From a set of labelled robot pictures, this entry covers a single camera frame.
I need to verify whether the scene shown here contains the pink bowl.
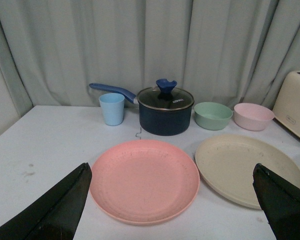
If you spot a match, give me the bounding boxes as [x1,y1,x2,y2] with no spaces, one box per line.
[234,103,275,132]

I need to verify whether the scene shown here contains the dark blue saucepan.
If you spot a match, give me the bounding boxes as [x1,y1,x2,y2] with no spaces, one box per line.
[89,83,193,136]

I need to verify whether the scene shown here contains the glass pot lid blue knob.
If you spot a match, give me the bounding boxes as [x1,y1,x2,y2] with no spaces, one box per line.
[136,78,195,111]

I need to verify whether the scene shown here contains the pink plate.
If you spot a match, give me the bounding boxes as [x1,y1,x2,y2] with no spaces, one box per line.
[89,139,200,226]

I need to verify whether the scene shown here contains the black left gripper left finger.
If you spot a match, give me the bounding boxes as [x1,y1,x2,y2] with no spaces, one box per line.
[0,163,92,240]

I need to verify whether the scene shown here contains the cream plate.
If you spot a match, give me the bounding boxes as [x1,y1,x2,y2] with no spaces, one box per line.
[195,134,300,210]

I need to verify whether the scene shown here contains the light blue cup left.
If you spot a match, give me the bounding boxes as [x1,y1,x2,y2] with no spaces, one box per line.
[99,93,125,126]

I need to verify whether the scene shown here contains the grey curtain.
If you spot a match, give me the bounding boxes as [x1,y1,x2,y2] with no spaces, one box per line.
[0,0,300,144]

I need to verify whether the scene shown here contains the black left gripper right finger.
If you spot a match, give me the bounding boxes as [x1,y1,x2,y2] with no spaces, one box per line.
[252,163,300,240]

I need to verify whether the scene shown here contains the cream toaster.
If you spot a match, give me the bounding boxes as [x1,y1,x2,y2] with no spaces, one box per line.
[272,71,300,138]

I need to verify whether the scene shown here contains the green bowl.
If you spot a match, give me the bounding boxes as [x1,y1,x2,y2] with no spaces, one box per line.
[194,102,233,131]

